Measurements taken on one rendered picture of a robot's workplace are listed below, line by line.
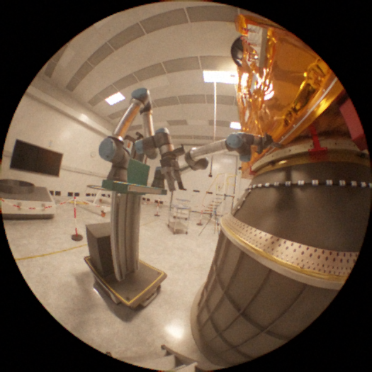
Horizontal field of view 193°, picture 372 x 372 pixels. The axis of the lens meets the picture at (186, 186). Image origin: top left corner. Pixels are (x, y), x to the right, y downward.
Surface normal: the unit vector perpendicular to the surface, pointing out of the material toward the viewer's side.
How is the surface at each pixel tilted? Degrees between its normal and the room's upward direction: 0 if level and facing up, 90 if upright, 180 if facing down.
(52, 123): 90
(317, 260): 43
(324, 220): 62
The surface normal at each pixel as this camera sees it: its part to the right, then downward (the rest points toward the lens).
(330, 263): -0.48, -0.82
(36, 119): 0.96, 0.13
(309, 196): -0.75, -0.60
